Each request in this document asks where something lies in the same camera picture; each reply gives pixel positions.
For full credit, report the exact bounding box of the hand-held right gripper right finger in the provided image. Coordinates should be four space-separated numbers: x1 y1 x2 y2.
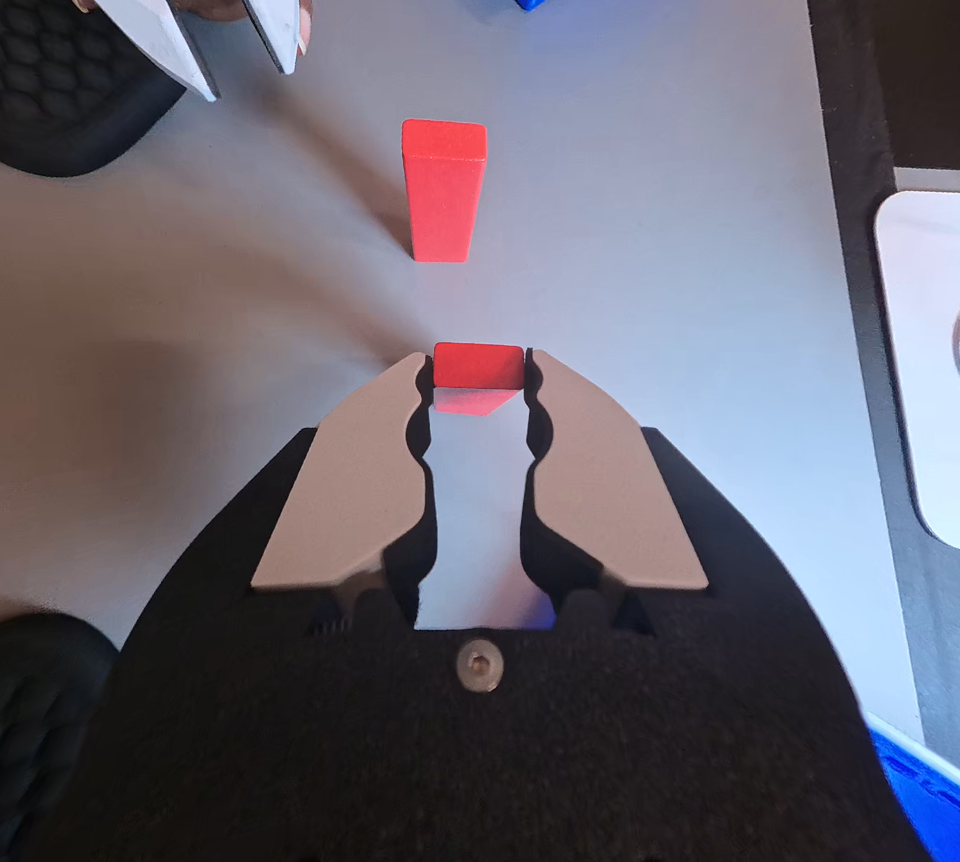
522 348 709 593

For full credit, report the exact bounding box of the black wrist rest pad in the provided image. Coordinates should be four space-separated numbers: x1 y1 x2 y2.
0 0 189 178
0 611 121 862

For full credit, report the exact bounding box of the red wooden block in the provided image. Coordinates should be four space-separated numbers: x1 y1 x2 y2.
432 344 526 418
402 120 490 263

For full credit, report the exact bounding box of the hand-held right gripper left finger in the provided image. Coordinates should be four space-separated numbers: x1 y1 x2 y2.
251 350 436 596

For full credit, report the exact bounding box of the white document stand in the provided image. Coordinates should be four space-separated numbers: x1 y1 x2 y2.
875 191 960 548

